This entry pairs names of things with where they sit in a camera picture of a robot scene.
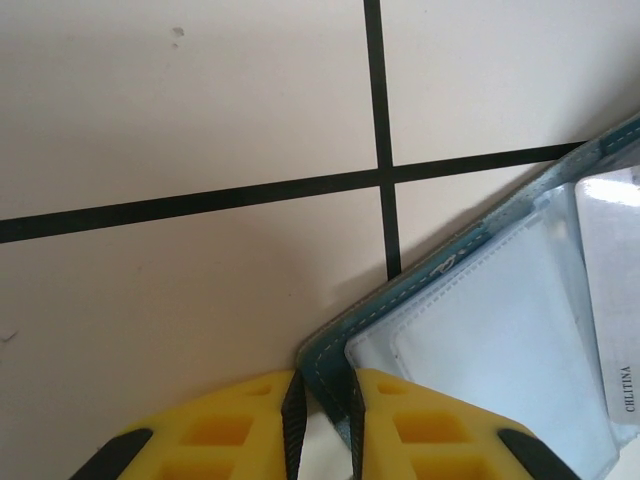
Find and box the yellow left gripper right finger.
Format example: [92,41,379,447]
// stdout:
[348,368,579,480]

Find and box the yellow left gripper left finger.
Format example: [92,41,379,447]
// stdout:
[74,368,307,480]

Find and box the teal leather card holder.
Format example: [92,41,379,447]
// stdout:
[297,112,640,480]

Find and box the white Chlitina card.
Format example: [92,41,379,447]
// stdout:
[573,167,640,427]

